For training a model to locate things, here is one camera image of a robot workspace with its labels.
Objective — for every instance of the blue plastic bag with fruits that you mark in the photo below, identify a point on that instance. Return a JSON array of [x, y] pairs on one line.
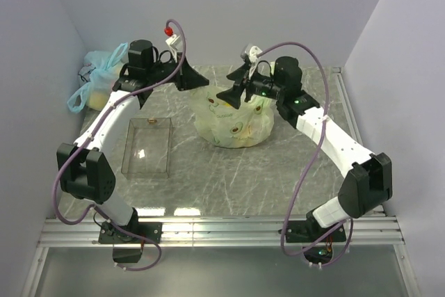
[[100, 71]]

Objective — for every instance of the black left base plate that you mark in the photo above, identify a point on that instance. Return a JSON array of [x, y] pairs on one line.
[[110, 234]]

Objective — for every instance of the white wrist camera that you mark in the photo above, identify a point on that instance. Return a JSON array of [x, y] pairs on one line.
[[250, 55], [174, 42]]

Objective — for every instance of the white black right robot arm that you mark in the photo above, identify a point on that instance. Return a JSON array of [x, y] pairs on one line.
[[367, 177]]

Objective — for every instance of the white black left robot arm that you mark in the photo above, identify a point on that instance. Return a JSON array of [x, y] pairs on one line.
[[83, 168]]

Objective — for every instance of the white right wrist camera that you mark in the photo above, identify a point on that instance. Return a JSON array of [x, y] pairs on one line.
[[250, 55]]

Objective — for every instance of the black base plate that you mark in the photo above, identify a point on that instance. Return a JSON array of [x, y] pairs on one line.
[[299, 231], [110, 234]]

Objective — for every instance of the pale green plastic bag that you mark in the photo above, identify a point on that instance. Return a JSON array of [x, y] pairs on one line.
[[224, 126]]

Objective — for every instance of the aluminium mounting rail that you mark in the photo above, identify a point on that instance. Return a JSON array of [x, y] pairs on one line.
[[233, 231]]

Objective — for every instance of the clear plastic tray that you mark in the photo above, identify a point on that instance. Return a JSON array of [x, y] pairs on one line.
[[147, 149]]

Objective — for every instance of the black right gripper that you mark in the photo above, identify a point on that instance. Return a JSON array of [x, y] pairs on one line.
[[233, 96]]

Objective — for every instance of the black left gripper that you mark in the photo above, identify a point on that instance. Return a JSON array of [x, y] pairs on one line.
[[188, 78]]

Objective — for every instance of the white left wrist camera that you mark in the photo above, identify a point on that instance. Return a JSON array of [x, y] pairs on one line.
[[174, 42]]

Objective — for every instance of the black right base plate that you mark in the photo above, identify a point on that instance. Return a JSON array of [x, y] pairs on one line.
[[299, 231]]

